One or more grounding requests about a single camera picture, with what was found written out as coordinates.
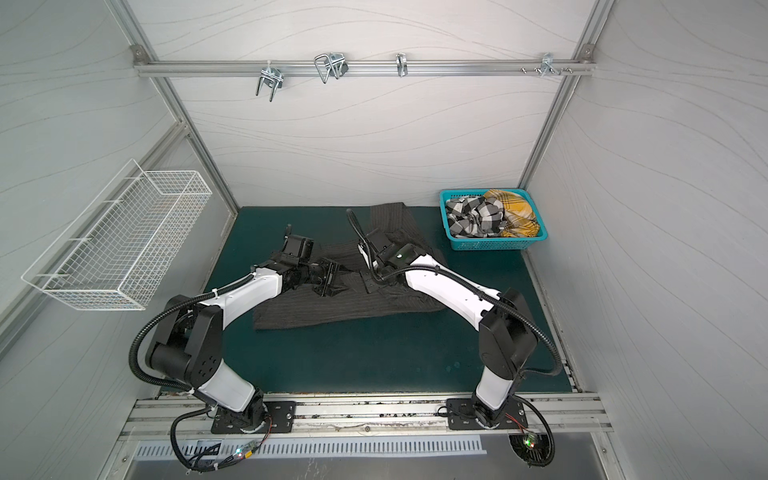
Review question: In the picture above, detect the teal plastic laundry basket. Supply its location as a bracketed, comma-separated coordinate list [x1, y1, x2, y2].
[439, 189, 548, 251]

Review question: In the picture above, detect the metal bracket with bolts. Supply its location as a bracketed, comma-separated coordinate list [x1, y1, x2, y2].
[520, 53, 573, 77]

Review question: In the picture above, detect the metal u-bolt clamp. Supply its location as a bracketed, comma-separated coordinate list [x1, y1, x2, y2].
[255, 64, 284, 102]

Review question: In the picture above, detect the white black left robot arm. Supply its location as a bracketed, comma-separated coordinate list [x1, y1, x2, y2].
[131, 234, 345, 433]

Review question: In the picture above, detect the dark grey pinstriped shirt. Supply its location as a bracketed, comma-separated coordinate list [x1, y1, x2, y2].
[253, 202, 445, 330]

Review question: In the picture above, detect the small metal ring clamp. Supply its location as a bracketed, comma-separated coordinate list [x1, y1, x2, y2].
[395, 53, 408, 78]

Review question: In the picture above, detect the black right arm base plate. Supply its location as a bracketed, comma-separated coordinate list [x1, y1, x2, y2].
[437, 397, 528, 432]

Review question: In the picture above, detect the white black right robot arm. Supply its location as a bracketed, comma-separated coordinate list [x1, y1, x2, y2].
[358, 234, 539, 429]

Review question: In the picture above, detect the white slotted vent strip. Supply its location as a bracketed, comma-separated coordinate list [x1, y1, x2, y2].
[133, 435, 487, 461]

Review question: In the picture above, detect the metal double hook clamp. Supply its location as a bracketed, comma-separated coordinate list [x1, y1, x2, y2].
[313, 52, 349, 84]

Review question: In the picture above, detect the aluminium top cross rail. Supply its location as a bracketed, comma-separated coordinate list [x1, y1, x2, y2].
[134, 57, 597, 78]

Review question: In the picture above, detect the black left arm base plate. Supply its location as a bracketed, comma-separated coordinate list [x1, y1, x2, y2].
[211, 399, 297, 435]

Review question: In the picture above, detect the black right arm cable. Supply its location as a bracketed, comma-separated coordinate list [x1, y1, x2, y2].
[346, 208, 564, 468]

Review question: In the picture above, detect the yellow plaid shirt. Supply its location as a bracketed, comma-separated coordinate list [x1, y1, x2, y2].
[483, 189, 541, 238]

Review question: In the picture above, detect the white wire wall basket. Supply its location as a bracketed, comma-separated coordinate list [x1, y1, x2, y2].
[21, 159, 212, 311]

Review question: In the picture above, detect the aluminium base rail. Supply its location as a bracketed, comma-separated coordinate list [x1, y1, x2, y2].
[118, 392, 613, 440]

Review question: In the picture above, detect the black white checkered shirt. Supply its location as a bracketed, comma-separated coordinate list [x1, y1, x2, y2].
[445, 195, 507, 238]

